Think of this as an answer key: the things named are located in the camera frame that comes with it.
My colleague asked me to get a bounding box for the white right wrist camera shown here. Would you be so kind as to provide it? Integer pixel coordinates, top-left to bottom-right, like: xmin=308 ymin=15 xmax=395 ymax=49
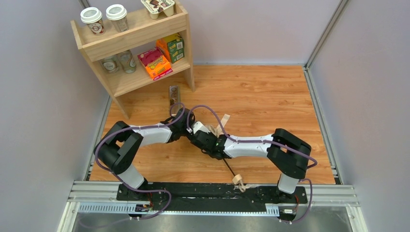
xmin=187 ymin=121 xmax=210 ymax=135

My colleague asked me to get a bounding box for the clear glass jar left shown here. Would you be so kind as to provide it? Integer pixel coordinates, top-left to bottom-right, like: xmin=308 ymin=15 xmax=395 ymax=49
xmin=100 ymin=55 xmax=120 ymax=73

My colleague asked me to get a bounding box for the clear glass jar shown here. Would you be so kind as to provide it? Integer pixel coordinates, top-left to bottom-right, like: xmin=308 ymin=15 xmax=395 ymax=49
xmin=100 ymin=55 xmax=120 ymax=73
xmin=117 ymin=50 xmax=136 ymax=73

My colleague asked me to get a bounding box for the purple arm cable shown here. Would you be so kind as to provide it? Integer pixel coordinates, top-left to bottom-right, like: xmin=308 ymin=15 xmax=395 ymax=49
xmin=94 ymin=102 xmax=186 ymax=193
xmin=186 ymin=104 xmax=318 ymax=170

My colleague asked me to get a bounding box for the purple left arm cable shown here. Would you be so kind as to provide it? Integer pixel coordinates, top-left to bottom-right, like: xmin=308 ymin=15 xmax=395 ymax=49
xmin=94 ymin=102 xmax=186 ymax=193

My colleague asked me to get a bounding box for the clear glass jar right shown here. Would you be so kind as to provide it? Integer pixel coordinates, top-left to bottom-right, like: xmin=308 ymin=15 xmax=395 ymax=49
xmin=117 ymin=50 xmax=136 ymax=73

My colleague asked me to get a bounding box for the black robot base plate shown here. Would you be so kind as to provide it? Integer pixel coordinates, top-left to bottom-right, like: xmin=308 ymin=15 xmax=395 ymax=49
xmin=116 ymin=182 xmax=308 ymax=210

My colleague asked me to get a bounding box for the pudding cup multipack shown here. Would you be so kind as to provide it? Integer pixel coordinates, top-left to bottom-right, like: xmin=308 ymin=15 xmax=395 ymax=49
xmin=141 ymin=0 xmax=175 ymax=19

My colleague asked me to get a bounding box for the paper cup red logo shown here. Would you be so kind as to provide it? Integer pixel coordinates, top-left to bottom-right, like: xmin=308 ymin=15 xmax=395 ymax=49
xmin=80 ymin=7 xmax=105 ymax=35

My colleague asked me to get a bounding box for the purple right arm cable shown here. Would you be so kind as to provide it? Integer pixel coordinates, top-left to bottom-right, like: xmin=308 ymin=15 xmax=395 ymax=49
xmin=186 ymin=104 xmax=318 ymax=170

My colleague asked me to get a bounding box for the aluminium slotted cable rail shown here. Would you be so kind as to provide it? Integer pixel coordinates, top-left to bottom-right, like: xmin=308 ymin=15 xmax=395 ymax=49
xmin=78 ymin=203 xmax=279 ymax=217

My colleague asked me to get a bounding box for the green orange carton box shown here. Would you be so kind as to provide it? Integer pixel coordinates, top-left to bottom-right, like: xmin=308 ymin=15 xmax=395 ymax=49
xmin=156 ymin=33 xmax=185 ymax=64

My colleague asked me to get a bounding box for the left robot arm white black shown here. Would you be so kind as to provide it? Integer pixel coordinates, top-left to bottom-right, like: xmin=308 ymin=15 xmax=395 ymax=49
xmin=94 ymin=108 xmax=195 ymax=190

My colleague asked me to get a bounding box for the beige umbrella with black shaft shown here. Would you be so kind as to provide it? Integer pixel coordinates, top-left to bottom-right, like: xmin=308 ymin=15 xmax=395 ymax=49
xmin=205 ymin=114 xmax=246 ymax=192

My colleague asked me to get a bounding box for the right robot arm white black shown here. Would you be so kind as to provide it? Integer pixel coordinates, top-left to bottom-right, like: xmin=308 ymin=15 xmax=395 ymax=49
xmin=190 ymin=129 xmax=314 ymax=195

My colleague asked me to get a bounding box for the orange pink snack box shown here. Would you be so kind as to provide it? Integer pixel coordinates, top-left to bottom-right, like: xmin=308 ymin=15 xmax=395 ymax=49
xmin=137 ymin=47 xmax=173 ymax=81

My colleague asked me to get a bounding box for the paper cup grey sleeve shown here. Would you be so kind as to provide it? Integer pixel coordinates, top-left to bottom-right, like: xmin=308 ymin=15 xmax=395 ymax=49
xmin=106 ymin=4 xmax=129 ymax=32

